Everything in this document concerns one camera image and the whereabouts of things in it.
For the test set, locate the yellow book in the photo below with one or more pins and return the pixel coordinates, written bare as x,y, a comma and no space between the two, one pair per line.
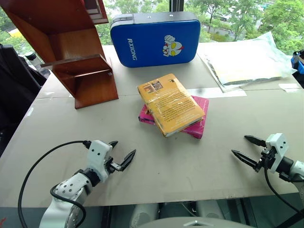
171,104

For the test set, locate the blue RXIONG cartoon case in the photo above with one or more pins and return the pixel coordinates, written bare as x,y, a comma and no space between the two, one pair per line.
152,40

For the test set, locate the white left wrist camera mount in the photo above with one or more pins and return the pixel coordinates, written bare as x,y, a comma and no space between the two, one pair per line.
97,154

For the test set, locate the silver robot torso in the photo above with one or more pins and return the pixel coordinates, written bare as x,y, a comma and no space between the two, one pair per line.
197,223

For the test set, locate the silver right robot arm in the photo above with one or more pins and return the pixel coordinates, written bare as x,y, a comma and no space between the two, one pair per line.
293,168

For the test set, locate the white rounded leg cover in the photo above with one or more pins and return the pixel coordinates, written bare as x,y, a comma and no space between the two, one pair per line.
146,212
210,210

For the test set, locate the pink book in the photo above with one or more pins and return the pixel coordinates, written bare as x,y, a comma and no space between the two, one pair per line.
200,107

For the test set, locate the brown wooden bookshelf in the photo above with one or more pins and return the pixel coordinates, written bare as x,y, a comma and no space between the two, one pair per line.
78,54

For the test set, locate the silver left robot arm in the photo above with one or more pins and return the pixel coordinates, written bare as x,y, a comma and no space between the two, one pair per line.
69,187

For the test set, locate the clear plastic bag with papers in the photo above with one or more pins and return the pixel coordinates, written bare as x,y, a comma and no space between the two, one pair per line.
244,61

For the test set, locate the short white tape strip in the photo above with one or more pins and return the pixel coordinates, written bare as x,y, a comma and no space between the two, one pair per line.
289,87

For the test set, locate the black chair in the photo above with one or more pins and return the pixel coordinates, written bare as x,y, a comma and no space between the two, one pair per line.
16,95

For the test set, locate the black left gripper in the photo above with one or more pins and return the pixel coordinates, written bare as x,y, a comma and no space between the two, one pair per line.
113,166

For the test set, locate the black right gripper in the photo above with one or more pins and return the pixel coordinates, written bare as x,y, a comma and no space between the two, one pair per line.
266,159

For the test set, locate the blue and black object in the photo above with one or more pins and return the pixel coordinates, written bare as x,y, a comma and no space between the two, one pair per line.
299,63

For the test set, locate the bottle with black cap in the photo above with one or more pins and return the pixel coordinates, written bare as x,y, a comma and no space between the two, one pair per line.
32,58

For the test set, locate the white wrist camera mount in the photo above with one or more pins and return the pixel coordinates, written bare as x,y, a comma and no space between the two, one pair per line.
279,147
97,154

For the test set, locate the black window post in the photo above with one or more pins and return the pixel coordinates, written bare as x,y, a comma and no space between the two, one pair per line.
177,6

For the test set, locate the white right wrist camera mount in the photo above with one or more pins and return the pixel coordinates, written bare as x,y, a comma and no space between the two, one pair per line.
279,147

